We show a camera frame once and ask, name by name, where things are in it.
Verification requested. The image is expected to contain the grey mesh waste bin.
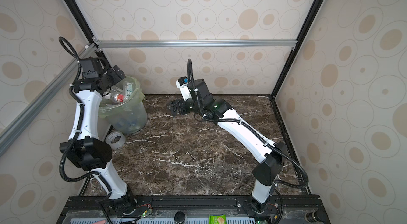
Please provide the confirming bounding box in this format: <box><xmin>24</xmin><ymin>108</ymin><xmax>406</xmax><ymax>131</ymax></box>
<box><xmin>100</xmin><ymin>76</ymin><xmax>148</xmax><ymax>135</ymax></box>

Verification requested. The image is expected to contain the clear bottle green label grey cap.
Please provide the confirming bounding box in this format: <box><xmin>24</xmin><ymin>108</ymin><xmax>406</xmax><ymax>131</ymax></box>
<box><xmin>124</xmin><ymin>82</ymin><xmax>134</xmax><ymax>100</ymax></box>

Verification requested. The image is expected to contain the clear bottle green neck band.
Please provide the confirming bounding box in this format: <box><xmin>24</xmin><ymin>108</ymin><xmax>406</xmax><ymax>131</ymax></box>
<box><xmin>105</xmin><ymin>93</ymin><xmax>125</xmax><ymax>103</ymax></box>

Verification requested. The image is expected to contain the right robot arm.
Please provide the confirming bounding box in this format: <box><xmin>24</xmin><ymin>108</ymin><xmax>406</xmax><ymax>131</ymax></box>
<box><xmin>169</xmin><ymin>77</ymin><xmax>283</xmax><ymax>205</ymax></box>

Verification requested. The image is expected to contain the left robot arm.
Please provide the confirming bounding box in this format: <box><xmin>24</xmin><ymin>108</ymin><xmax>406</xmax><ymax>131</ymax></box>
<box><xmin>59</xmin><ymin>57</ymin><xmax>136</xmax><ymax>214</ymax></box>

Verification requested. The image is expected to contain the green plastic bin liner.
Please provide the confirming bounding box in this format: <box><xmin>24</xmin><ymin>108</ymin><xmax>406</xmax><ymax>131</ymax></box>
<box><xmin>99</xmin><ymin>76</ymin><xmax>145</xmax><ymax>119</ymax></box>

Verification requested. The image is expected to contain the black round knob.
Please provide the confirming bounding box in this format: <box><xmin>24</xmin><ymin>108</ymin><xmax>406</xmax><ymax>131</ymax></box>
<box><xmin>174</xmin><ymin>211</ymin><xmax>186</xmax><ymax>224</ymax></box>

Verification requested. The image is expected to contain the green snack packet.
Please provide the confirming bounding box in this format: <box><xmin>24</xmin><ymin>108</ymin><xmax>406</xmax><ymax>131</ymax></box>
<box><xmin>208</xmin><ymin>214</ymin><xmax>227</xmax><ymax>224</ymax></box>

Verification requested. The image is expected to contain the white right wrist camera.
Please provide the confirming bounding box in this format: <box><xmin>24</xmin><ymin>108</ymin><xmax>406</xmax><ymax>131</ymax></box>
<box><xmin>176</xmin><ymin>76</ymin><xmax>192</xmax><ymax>101</ymax></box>

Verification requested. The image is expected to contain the aluminium frame rail back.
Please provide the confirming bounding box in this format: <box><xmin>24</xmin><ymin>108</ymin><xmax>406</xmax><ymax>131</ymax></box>
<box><xmin>96</xmin><ymin>39</ymin><xmax>297</xmax><ymax>48</ymax></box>

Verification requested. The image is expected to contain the aluminium frame rail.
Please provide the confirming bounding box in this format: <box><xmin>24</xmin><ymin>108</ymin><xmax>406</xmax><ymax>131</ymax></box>
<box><xmin>96</xmin><ymin>39</ymin><xmax>297</xmax><ymax>48</ymax></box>
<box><xmin>1</xmin><ymin>59</ymin><xmax>78</xmax><ymax>155</ymax></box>

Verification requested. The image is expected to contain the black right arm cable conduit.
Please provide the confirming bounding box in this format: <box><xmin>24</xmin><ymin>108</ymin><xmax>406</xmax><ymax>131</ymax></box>
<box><xmin>187</xmin><ymin>58</ymin><xmax>309</xmax><ymax>189</ymax></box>

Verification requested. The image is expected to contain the aluminium frame rail left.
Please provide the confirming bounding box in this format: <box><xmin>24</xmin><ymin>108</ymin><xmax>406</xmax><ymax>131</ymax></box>
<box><xmin>1</xmin><ymin>59</ymin><xmax>78</xmax><ymax>155</ymax></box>

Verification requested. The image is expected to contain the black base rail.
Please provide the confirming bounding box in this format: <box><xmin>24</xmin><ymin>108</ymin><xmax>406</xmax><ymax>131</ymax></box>
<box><xmin>57</xmin><ymin>194</ymin><xmax>330</xmax><ymax>224</ymax></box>

